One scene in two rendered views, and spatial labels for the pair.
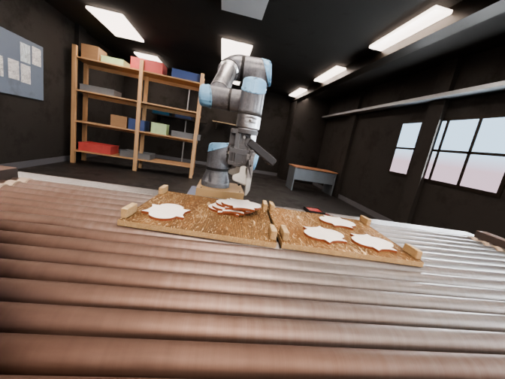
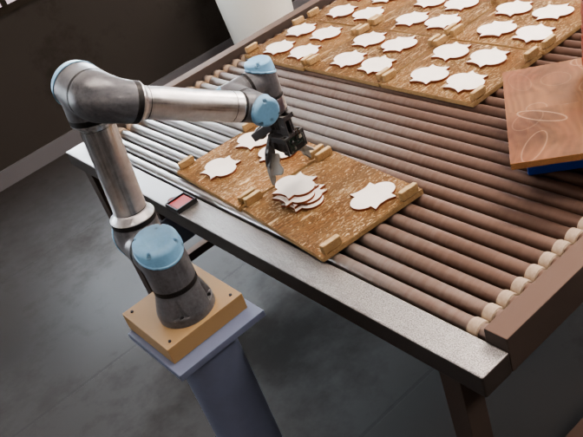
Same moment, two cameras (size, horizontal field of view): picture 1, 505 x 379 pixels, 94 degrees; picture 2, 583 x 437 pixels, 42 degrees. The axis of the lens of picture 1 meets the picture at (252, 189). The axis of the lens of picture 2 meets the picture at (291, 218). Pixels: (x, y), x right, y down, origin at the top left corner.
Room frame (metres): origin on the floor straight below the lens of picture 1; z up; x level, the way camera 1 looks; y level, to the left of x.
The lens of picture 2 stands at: (1.48, 1.81, 2.07)
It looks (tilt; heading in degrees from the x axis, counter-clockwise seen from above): 32 degrees down; 250
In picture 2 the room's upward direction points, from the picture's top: 20 degrees counter-clockwise
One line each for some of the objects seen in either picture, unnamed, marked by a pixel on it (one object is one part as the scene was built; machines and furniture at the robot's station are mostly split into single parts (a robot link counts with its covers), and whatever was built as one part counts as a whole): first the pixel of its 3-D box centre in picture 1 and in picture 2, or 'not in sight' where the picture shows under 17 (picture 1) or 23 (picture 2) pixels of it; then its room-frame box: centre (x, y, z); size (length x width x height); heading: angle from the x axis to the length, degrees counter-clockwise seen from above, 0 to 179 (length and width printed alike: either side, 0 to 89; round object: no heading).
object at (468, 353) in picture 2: (275, 214); (217, 227); (1.00, -0.12, 0.89); 2.08 x 0.08 x 0.06; 99
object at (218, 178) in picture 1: (216, 176); (180, 293); (1.24, 0.20, 0.97); 0.15 x 0.15 x 0.10
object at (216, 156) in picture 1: (220, 154); (161, 257); (1.24, 0.20, 1.09); 0.13 x 0.12 x 0.14; 93
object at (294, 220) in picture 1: (330, 231); (250, 163); (0.78, -0.29, 0.93); 0.41 x 0.35 x 0.02; 95
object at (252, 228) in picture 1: (208, 213); (328, 200); (0.74, 0.13, 0.93); 0.41 x 0.35 x 0.02; 94
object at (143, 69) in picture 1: (143, 117); not in sight; (5.90, 2.94, 1.30); 2.87 x 0.77 x 2.59; 99
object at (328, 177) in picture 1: (309, 179); not in sight; (7.11, -1.68, 0.35); 1.31 x 0.68 x 0.70; 99
